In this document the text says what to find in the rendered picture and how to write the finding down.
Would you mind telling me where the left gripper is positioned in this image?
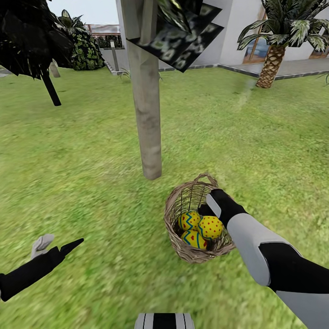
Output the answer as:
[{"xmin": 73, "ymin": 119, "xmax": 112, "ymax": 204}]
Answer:
[{"xmin": 19, "ymin": 238, "xmax": 84, "ymax": 287}]

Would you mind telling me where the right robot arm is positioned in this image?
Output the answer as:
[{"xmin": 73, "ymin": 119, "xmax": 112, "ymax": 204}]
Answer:
[{"xmin": 198, "ymin": 190, "xmax": 329, "ymax": 329}]

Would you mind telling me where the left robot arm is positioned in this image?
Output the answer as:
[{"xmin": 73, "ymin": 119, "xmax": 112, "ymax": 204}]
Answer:
[{"xmin": 0, "ymin": 234, "xmax": 84, "ymax": 302}]

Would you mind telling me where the easter egg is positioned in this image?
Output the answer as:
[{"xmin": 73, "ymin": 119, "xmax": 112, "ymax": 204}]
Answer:
[
  {"xmin": 197, "ymin": 216, "xmax": 223, "ymax": 241},
  {"xmin": 181, "ymin": 229, "xmax": 208, "ymax": 249},
  {"xmin": 178, "ymin": 210, "xmax": 201, "ymax": 231}
]

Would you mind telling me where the wicker basket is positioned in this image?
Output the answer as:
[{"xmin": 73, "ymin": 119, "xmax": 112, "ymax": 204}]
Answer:
[{"xmin": 164, "ymin": 173, "xmax": 236, "ymax": 264}]

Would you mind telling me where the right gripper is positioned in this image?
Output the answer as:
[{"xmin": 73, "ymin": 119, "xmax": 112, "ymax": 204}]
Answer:
[{"xmin": 198, "ymin": 204, "xmax": 215, "ymax": 217}]

